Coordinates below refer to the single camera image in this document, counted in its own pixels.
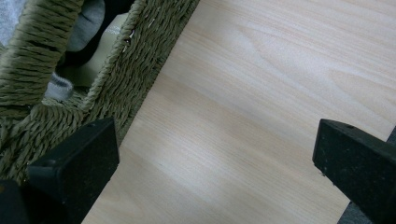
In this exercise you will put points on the grey sock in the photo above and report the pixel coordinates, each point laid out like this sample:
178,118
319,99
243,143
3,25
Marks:
85,28

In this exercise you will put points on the beige cloth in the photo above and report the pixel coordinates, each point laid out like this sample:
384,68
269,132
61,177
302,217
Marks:
102,53

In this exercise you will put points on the black cloth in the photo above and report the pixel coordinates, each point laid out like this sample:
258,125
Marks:
115,7

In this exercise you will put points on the white cloth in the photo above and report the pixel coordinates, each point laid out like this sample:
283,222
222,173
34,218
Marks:
9,18

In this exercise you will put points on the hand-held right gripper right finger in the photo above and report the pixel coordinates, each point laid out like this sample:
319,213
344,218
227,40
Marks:
358,161

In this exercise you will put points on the green woven basket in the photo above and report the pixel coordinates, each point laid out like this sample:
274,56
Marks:
130,65

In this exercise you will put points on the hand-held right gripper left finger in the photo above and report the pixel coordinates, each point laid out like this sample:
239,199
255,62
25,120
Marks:
74,165

